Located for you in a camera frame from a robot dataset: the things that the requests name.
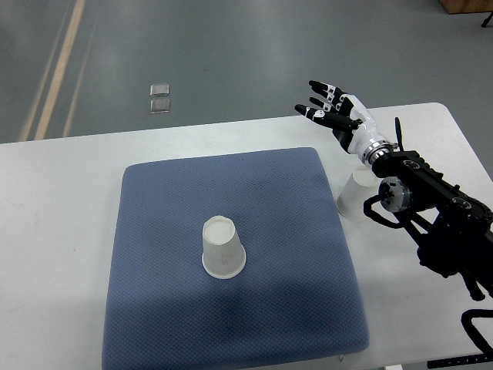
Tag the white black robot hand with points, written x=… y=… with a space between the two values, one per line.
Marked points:
x=350 y=121

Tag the white paper cup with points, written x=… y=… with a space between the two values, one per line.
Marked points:
x=224 y=256
x=360 y=186

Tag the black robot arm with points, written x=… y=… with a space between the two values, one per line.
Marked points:
x=451 y=229

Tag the brown wooden box corner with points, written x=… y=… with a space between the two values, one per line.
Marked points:
x=454 y=7

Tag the blue grey foam mat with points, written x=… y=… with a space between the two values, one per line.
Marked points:
x=297 y=297

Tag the white paper cup on mat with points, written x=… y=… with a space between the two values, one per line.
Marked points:
x=224 y=256

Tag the upper metal floor plate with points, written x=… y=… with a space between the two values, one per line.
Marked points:
x=159 y=89

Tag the black table control panel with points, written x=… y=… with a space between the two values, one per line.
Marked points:
x=459 y=361

